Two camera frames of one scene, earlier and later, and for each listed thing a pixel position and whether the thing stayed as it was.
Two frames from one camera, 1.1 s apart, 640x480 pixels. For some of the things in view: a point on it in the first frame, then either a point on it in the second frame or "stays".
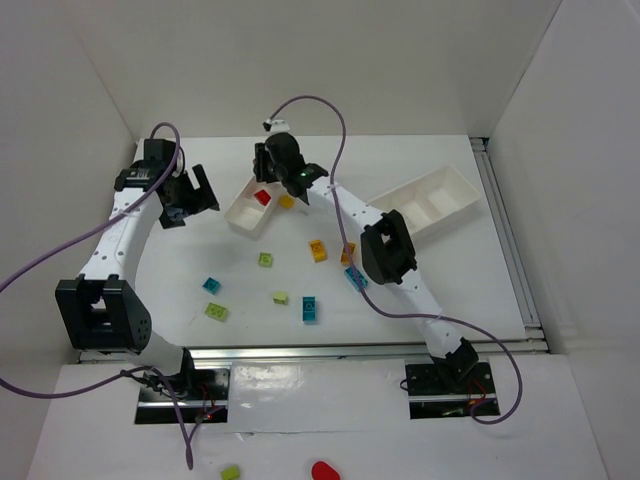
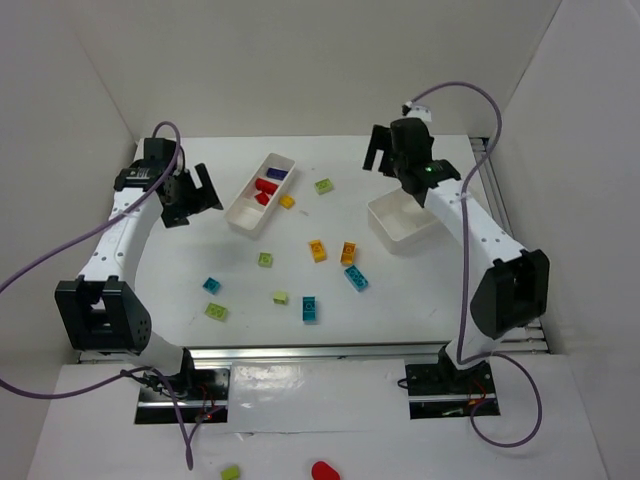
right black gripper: (293, 185) -> (385, 151)
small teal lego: (212, 286) stays
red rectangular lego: (262, 196) stays
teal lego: (349, 272) stays
